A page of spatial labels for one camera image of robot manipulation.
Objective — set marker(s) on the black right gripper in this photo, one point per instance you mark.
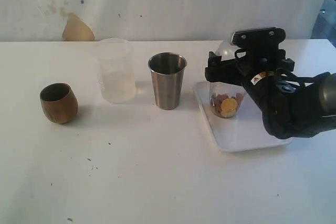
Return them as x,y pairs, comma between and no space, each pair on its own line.
254,66

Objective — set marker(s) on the clear dome shaker lid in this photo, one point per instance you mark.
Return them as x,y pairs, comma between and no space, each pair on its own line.
226,50

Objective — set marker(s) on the clear plastic shaker jar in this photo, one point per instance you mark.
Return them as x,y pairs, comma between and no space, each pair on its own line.
224,88

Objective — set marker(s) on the coins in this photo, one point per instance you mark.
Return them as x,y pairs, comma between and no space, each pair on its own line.
226,106

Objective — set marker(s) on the stainless steel tumbler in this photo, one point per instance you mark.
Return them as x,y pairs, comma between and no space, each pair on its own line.
167,71

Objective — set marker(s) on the brown wooden cup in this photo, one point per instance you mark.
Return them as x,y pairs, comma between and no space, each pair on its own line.
59,103

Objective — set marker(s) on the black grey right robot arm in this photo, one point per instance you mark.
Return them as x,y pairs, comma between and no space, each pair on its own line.
291,106

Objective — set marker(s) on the white rectangular tray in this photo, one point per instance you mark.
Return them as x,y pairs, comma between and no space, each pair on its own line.
243,132

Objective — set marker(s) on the translucent frosted plastic cup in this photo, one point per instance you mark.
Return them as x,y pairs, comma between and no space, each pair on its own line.
114,61

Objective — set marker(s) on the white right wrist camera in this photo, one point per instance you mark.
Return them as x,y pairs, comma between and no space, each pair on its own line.
267,36

